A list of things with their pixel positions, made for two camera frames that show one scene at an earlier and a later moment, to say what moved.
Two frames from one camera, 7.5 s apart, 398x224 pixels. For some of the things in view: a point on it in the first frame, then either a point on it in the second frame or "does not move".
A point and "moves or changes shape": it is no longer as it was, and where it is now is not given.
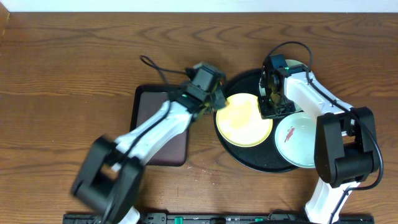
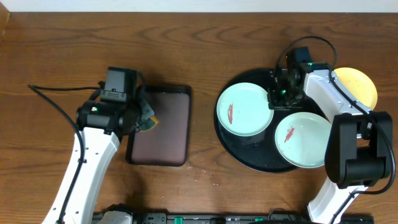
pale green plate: (295, 139) does not move
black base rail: (221, 218) does not move
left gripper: (214, 101) → (144, 111)
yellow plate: (240, 122) → (357, 85)
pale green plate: (291, 63) moves or changes shape
